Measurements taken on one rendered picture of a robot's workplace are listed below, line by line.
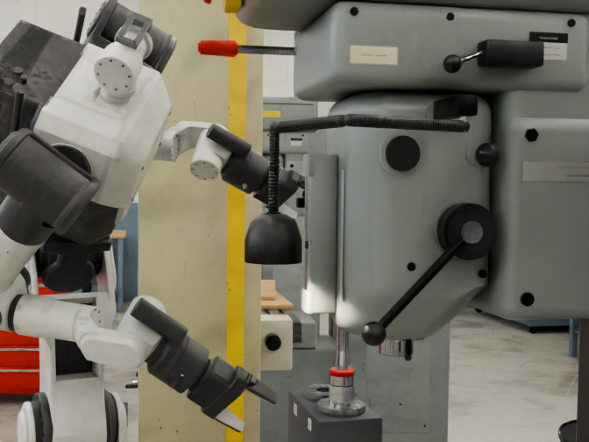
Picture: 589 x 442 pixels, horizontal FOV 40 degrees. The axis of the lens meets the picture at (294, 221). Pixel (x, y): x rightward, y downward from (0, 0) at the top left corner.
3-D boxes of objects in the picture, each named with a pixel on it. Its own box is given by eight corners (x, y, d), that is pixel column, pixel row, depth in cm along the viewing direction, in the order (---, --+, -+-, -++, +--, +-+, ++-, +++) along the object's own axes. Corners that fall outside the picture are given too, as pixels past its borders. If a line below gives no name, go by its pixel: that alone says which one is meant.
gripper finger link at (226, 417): (245, 420, 147) (217, 402, 146) (241, 433, 145) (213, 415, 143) (240, 424, 148) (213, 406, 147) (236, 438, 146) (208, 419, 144)
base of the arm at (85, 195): (-38, 194, 120) (3, 137, 116) (-4, 165, 132) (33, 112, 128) (48, 253, 123) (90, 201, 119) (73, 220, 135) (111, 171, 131)
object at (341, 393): (336, 398, 155) (336, 370, 154) (358, 402, 152) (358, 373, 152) (324, 404, 151) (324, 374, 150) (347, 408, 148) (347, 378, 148)
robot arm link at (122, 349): (144, 374, 135) (67, 360, 137) (162, 337, 142) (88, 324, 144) (141, 345, 131) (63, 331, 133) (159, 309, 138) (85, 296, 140)
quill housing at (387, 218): (352, 348, 100) (357, 86, 98) (315, 319, 120) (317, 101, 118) (497, 344, 104) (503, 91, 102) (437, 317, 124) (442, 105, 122)
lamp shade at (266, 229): (234, 260, 103) (235, 210, 103) (284, 258, 106) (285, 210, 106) (260, 266, 97) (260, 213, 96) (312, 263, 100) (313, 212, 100)
